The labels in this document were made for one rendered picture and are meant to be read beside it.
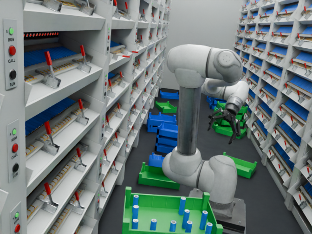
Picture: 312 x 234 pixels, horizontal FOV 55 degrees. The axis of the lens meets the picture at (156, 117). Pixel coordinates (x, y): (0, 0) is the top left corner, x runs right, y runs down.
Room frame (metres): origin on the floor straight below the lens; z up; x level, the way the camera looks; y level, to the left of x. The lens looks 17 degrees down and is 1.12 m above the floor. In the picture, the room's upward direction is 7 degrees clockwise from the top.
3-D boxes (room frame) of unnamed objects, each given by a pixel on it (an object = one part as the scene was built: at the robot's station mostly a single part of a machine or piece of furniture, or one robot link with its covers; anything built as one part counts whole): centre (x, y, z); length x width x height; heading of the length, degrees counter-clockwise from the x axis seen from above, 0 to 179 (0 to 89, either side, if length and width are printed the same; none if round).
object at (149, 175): (2.03, -0.08, 0.04); 0.30 x 0.20 x 0.08; 86
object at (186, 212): (0.85, -0.14, 0.52); 0.02 x 0.02 x 0.06
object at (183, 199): (0.92, -0.13, 0.52); 0.02 x 0.02 x 0.06
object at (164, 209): (0.85, -0.08, 0.52); 0.30 x 0.20 x 0.08; 95
